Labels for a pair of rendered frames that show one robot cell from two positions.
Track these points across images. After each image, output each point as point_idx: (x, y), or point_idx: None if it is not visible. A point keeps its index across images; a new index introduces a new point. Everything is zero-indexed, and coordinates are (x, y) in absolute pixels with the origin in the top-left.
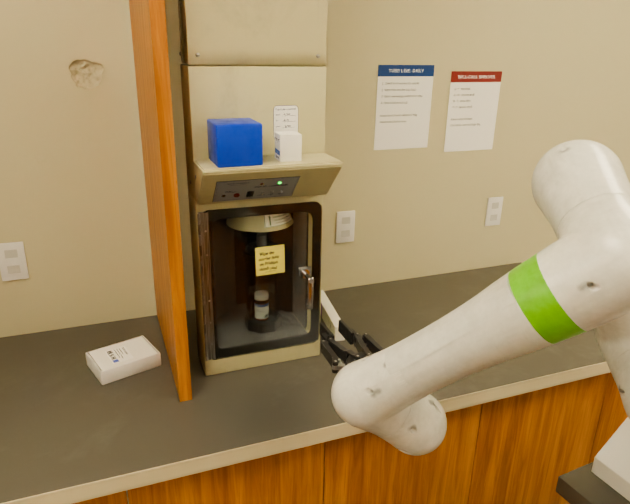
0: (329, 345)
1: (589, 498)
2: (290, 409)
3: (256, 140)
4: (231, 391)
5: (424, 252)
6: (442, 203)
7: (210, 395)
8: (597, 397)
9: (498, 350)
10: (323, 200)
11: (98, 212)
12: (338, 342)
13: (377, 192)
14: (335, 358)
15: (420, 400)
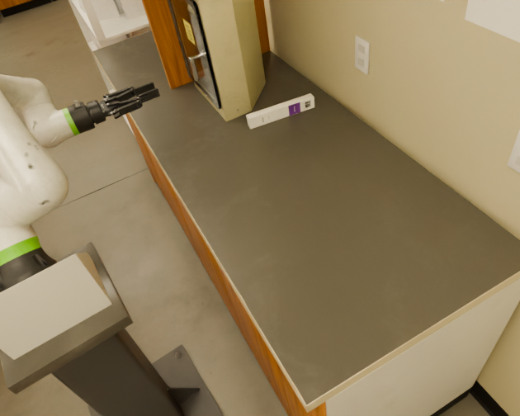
0: (130, 92)
1: (69, 254)
2: (163, 123)
3: None
4: (180, 99)
5: (430, 138)
6: (456, 92)
7: (176, 93)
8: None
9: None
10: (347, 16)
11: None
12: (246, 127)
13: (390, 34)
14: (107, 95)
15: (30, 115)
